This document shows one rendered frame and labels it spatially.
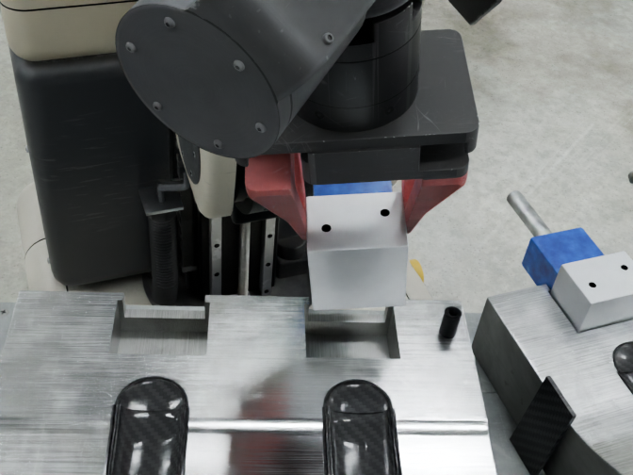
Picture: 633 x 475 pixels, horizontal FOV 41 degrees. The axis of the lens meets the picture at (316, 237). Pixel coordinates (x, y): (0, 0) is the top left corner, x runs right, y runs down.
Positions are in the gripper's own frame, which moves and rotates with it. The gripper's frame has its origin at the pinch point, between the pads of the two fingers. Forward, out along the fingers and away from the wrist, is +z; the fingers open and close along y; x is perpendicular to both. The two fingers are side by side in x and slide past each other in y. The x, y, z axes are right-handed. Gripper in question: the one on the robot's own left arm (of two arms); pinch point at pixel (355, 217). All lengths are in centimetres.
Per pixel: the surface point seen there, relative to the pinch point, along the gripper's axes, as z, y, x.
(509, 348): 14.3, 9.7, -0.1
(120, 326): 8.4, -14.1, -0.6
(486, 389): 18.6, 8.5, -0.9
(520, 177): 122, 44, 106
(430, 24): 131, 30, 176
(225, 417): 6.0, -7.3, -7.9
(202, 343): 9.5, -9.4, -1.4
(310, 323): 9.6, -2.9, -0.4
